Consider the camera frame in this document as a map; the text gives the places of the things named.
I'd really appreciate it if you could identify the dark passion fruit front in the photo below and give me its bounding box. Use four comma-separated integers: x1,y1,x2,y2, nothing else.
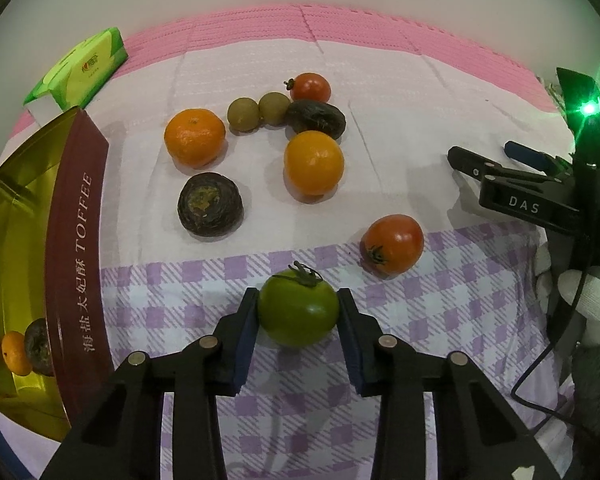
24,318,54,377

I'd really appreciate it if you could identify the orange tangerine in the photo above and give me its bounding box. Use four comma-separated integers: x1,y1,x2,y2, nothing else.
163,108,226,168
1,330,32,376

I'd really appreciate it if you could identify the green tomato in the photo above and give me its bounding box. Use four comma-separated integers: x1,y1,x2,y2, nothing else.
258,261,339,349

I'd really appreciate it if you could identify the white gloved right hand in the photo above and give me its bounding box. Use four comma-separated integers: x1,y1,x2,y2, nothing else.
533,243,600,348

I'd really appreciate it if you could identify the large red tomato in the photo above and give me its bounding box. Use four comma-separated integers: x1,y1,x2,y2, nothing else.
361,214,425,276

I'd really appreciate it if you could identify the smooth orange fruit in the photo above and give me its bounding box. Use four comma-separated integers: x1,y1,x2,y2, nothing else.
284,130,344,196

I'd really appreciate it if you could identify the pink purple checked tablecloth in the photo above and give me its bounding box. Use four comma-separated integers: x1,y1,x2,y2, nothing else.
0,3,581,480

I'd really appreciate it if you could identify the dark passion fruit back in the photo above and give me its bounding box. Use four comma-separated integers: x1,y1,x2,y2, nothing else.
285,100,347,140

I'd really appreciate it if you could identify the small red tomato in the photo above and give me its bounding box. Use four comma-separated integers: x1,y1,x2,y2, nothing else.
284,73,332,103

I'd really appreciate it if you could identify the right green longan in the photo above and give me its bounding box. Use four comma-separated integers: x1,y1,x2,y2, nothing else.
259,92,290,127

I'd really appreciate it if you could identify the green longan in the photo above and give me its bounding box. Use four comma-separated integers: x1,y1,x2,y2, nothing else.
259,92,290,127
227,98,261,132

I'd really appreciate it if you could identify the left green longan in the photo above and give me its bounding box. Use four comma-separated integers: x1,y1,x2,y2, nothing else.
227,98,261,132

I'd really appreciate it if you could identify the gold maroon toffee tin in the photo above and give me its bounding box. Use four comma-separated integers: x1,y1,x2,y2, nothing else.
0,107,112,441

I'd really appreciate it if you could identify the dark wrinkled passion fruit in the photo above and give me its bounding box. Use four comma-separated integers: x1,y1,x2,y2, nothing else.
176,172,244,237

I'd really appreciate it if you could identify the orange tangerine back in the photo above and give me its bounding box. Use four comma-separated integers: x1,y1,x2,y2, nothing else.
163,108,226,168

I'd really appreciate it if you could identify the green tissue pack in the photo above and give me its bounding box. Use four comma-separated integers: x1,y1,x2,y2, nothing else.
23,27,129,112

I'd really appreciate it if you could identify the black cable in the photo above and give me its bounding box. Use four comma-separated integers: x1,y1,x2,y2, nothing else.
510,266,594,424

